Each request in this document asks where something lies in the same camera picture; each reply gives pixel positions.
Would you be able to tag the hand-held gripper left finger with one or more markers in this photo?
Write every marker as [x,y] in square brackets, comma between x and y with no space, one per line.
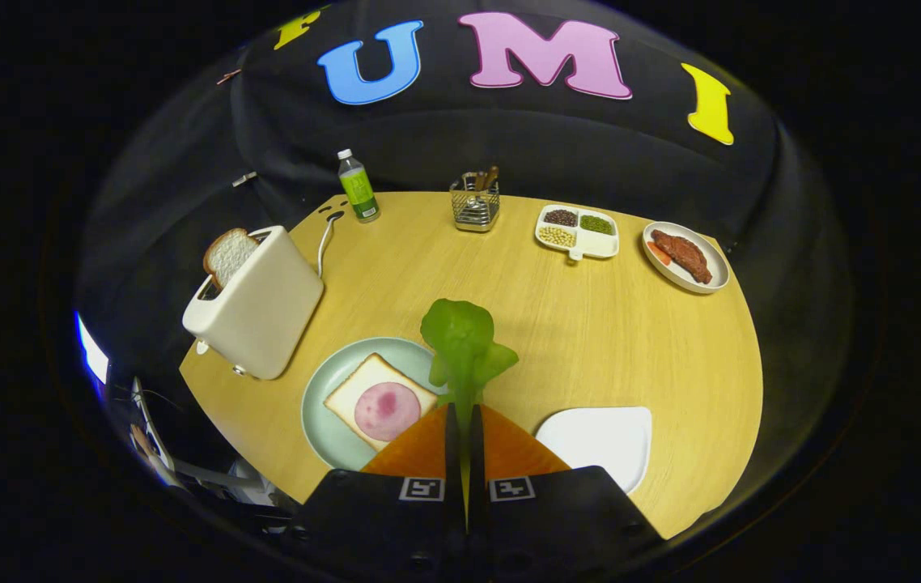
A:
[453,445]

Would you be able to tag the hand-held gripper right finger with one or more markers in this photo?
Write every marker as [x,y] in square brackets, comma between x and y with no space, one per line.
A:
[477,445]

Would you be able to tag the green lettuce leaf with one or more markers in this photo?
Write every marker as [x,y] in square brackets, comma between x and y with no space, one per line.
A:
[460,336]

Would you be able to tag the toasted bread slice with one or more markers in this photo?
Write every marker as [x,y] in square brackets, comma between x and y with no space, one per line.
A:
[230,255]

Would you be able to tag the pink ham slice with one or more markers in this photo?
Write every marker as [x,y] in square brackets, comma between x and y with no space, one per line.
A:
[388,411]

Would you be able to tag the white bread slice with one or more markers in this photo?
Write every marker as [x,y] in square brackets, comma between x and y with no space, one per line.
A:
[367,380]

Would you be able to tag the white square plate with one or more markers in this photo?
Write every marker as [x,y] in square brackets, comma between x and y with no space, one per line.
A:
[598,441]

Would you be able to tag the pale green round plate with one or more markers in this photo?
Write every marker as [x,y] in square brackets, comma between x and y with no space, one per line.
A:
[331,380]

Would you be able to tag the white toaster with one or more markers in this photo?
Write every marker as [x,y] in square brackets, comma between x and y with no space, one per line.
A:
[266,308]

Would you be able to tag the white divided bean dish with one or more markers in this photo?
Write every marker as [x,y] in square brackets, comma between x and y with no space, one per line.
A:
[594,243]

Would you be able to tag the orange carrot slice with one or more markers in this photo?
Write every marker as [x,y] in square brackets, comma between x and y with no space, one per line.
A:
[659,253]

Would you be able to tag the green label drink bottle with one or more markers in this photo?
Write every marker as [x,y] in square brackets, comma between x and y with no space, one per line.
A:
[358,190]

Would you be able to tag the brown meat slice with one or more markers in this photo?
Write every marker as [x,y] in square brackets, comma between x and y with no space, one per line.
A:
[683,255]

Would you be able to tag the white round plate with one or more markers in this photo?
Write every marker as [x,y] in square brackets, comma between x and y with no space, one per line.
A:
[707,255]

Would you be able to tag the black backdrop cloth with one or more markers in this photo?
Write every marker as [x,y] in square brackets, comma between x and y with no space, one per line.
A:
[509,138]

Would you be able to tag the computer monitor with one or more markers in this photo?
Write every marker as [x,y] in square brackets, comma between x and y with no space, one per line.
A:
[92,352]

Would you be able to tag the small red clip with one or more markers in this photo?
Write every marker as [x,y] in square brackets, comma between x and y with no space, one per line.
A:
[227,77]

